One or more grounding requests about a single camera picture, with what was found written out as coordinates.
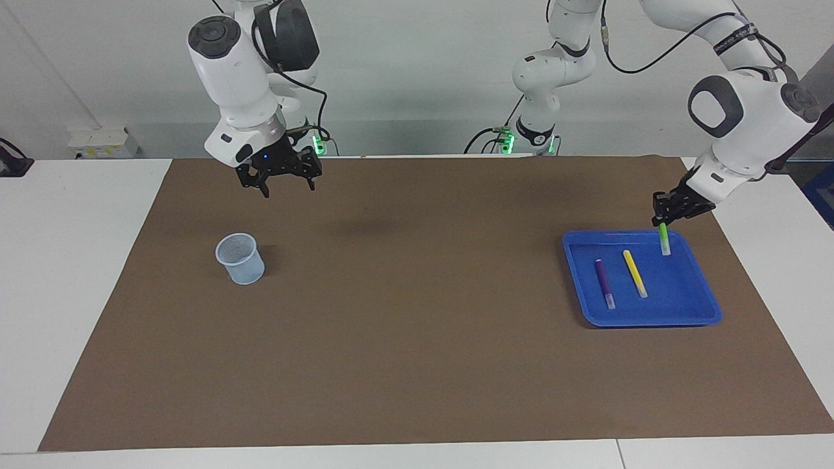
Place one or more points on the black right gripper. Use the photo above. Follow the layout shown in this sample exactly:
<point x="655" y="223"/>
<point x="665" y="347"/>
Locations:
<point x="277" y="161"/>

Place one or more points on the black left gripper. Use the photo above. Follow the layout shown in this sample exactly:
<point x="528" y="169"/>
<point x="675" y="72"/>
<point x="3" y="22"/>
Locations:
<point x="694" y="198"/>

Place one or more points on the green pen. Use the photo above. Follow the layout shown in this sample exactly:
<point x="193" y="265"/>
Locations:
<point x="664" y="240"/>

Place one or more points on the yellow pen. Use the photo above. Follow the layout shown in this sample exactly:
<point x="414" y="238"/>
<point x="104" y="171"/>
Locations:
<point x="634" y="273"/>

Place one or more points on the purple pen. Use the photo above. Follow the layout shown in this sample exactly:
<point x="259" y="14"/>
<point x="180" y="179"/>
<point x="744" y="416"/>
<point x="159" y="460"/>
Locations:
<point x="604" y="283"/>

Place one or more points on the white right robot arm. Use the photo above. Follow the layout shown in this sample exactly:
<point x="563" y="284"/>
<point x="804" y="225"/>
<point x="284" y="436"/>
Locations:
<point x="234" y="78"/>

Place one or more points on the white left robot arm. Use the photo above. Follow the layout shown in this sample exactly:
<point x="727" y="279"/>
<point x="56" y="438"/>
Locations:
<point x="743" y="130"/>

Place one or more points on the blue plastic tray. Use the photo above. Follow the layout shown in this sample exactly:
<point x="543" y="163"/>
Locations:
<point x="677" y="293"/>

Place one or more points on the light blue mesh cup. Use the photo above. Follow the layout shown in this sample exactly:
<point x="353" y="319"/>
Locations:
<point x="242" y="260"/>

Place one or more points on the blue object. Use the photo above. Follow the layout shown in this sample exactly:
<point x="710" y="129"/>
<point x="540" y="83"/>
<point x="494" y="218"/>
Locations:
<point x="822" y="195"/>

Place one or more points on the black stand pole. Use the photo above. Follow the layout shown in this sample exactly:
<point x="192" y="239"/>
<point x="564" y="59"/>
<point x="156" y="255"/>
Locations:
<point x="808" y="133"/>

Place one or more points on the brown table mat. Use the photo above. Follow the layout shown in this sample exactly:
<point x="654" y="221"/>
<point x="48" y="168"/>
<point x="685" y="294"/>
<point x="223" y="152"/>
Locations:
<point x="404" y="339"/>

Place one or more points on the black table clamp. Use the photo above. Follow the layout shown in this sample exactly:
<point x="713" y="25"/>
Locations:
<point x="13" y="166"/>

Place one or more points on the white wall socket box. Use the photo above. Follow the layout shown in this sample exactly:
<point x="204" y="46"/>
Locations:
<point x="98" y="142"/>

